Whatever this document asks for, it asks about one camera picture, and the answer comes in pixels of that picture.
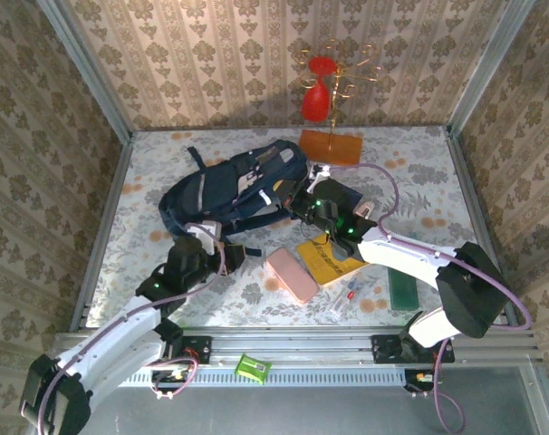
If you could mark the pink pencil case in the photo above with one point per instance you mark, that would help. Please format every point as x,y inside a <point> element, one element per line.
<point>292,274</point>

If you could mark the yellow paperback book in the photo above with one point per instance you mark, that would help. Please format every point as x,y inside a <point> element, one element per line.
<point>320,267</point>

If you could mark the navy blue backpack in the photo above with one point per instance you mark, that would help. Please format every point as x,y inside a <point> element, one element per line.
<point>211,195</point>

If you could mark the syringe-like pen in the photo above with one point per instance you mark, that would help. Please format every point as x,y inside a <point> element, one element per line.
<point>342,301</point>

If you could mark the green transparent ruler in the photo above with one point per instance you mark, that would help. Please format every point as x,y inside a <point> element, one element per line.
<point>403,290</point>

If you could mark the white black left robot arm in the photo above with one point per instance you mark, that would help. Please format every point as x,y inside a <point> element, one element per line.
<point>120,358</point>

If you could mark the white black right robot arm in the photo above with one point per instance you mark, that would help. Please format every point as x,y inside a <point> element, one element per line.
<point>401,258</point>

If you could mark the red wine glass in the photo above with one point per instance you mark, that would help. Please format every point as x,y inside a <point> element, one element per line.
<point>315,104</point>

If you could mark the green tissue packet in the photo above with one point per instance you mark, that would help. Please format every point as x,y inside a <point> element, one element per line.
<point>252,368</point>

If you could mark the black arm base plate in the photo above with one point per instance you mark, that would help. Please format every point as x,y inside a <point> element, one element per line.
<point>202,349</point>
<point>385,349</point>

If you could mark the aluminium frame bar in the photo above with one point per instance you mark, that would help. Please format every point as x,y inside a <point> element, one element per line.
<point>105,226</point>
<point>89,72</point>
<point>484,72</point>
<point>474,204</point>

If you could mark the wide aluminium mounting rail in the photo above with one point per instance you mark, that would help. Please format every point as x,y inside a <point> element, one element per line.
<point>292,344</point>

